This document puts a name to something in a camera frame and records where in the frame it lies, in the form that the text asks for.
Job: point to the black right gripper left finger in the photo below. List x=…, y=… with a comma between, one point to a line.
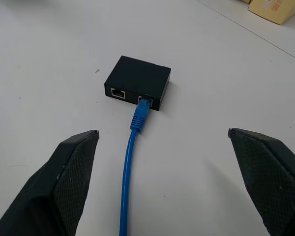
x=51, y=186

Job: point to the tan cardboard box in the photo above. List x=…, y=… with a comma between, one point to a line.
x=245, y=1

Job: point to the yellow cardboard box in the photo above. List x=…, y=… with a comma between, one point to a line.
x=276, y=9

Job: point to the black network splitter box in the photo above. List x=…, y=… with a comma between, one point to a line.
x=140, y=78

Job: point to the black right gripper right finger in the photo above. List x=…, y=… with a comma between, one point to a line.
x=268, y=177

